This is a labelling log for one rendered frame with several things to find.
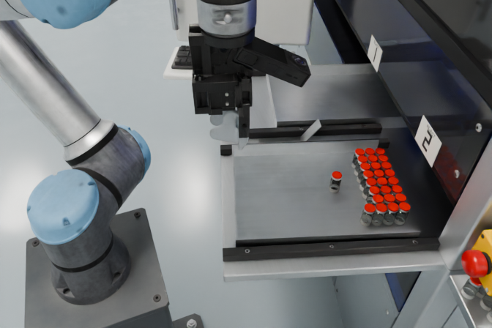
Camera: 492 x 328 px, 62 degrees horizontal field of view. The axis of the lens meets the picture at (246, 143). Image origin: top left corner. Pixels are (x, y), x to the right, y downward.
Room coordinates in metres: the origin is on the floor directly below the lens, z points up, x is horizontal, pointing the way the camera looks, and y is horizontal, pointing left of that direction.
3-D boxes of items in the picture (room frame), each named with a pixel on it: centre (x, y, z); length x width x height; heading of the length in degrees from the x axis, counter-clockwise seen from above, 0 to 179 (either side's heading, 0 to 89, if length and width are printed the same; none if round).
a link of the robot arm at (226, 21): (0.50, 0.02, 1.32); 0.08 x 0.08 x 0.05
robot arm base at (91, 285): (0.46, 0.31, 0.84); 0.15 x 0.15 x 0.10
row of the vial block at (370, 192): (0.58, -0.25, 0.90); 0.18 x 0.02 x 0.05; 3
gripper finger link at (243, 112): (0.48, 0.01, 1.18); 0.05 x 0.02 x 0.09; 4
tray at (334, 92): (0.93, -0.24, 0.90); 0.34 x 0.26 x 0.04; 94
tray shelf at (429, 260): (0.75, -0.18, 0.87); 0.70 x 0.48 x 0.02; 4
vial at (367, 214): (0.50, -0.24, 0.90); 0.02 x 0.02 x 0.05
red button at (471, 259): (0.34, -0.35, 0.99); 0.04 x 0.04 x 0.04; 4
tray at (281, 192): (0.58, -0.14, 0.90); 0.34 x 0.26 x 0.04; 93
